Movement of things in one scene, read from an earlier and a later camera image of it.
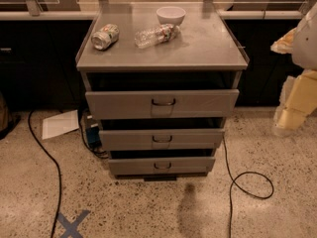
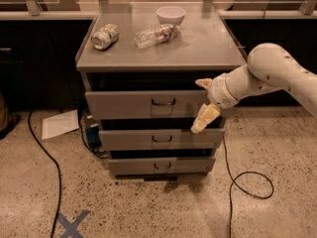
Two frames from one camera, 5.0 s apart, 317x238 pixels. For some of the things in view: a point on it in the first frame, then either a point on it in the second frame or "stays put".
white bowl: (170, 15) stays put
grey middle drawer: (159, 139) stays put
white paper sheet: (59, 124) stays put
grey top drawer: (161, 104) stays put
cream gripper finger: (284, 45) → (204, 82)
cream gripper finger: (298, 100) → (206, 115)
